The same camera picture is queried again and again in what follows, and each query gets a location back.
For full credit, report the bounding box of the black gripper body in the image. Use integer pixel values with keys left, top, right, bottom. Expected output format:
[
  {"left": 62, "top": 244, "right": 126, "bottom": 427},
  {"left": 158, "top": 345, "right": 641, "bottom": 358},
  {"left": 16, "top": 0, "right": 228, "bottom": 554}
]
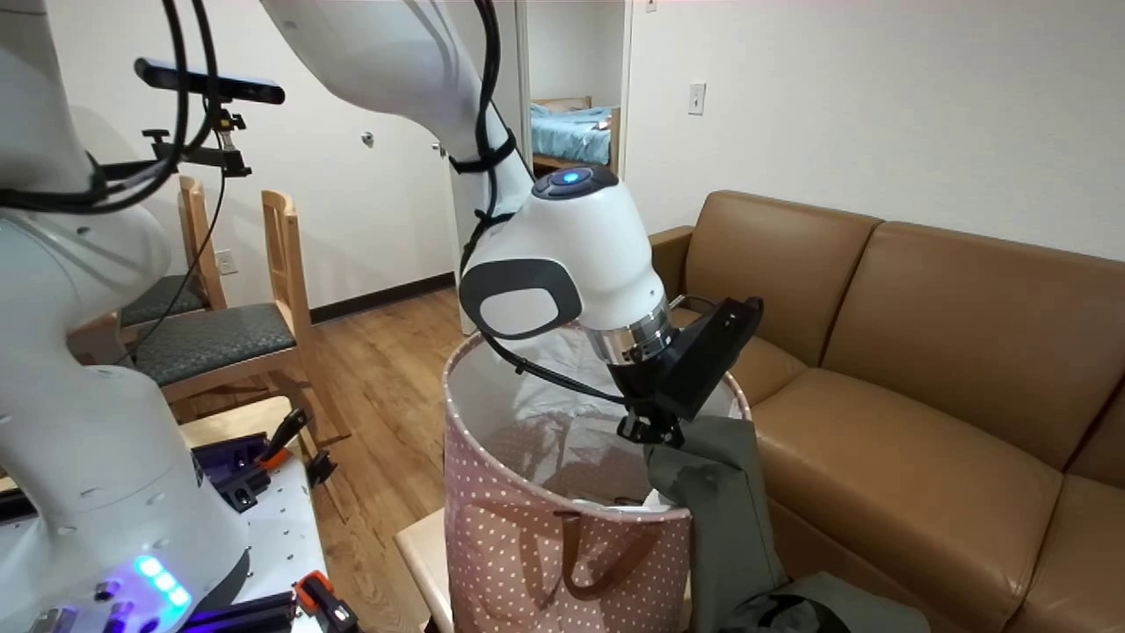
[{"left": 607, "top": 296, "right": 765, "bottom": 437}]

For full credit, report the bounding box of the dark green cloth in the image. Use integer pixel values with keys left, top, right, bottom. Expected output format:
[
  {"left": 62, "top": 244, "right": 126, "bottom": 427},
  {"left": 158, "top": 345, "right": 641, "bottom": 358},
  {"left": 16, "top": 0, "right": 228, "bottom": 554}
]
[{"left": 641, "top": 416, "right": 934, "bottom": 633}]

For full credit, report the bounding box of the pink polka dot laundry basket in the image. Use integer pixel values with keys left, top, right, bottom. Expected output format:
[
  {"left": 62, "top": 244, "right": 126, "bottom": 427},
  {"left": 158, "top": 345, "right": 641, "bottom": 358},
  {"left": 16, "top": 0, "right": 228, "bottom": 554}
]
[{"left": 439, "top": 332, "right": 757, "bottom": 633}]

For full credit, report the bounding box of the brown leather sofa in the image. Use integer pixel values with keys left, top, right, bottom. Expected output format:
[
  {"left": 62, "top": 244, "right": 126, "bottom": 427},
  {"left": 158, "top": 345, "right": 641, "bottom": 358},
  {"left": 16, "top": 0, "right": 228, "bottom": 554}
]
[{"left": 648, "top": 187, "right": 1125, "bottom": 633}]

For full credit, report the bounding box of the bed with blue bedding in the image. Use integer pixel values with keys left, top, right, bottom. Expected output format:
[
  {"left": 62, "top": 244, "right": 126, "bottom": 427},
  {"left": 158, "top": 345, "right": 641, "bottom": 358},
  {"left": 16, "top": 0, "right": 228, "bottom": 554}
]
[{"left": 522, "top": 94, "right": 622, "bottom": 182}]

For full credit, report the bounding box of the black orange clamp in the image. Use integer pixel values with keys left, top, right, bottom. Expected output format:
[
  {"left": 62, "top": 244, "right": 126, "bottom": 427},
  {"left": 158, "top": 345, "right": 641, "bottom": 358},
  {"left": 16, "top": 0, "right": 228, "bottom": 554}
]
[
  {"left": 293, "top": 566, "right": 363, "bottom": 633},
  {"left": 224, "top": 405, "right": 344, "bottom": 512}
]

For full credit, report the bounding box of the dark purple box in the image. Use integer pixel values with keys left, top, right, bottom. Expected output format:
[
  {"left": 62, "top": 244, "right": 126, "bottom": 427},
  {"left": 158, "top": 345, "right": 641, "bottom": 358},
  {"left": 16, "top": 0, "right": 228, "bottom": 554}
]
[{"left": 188, "top": 434, "right": 281, "bottom": 497}]

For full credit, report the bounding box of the wooden chair grey cushion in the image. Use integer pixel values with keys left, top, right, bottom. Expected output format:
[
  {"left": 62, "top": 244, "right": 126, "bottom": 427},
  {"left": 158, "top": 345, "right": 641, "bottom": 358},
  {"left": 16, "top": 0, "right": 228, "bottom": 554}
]
[
  {"left": 117, "top": 187, "right": 355, "bottom": 450},
  {"left": 65, "top": 174, "right": 236, "bottom": 367}
]

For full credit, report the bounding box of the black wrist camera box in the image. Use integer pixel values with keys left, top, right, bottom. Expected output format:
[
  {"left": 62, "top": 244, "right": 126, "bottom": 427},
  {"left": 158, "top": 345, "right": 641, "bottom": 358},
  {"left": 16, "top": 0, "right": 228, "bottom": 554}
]
[{"left": 614, "top": 407, "right": 686, "bottom": 450}]

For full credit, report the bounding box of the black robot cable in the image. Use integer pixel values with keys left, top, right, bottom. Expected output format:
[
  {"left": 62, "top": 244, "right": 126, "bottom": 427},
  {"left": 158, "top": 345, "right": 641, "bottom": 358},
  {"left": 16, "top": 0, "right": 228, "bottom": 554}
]
[{"left": 450, "top": 0, "right": 629, "bottom": 407}]

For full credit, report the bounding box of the black stereo camera bar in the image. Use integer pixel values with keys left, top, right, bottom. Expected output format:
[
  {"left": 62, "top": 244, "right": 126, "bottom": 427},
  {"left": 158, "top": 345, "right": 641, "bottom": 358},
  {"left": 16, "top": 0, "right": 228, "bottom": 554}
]
[{"left": 132, "top": 53, "right": 293, "bottom": 110}]

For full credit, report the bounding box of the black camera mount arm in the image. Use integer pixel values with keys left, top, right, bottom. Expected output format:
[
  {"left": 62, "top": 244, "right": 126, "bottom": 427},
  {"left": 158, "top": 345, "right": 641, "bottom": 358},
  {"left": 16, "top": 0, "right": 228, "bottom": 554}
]
[{"left": 62, "top": 98, "right": 255, "bottom": 187}]

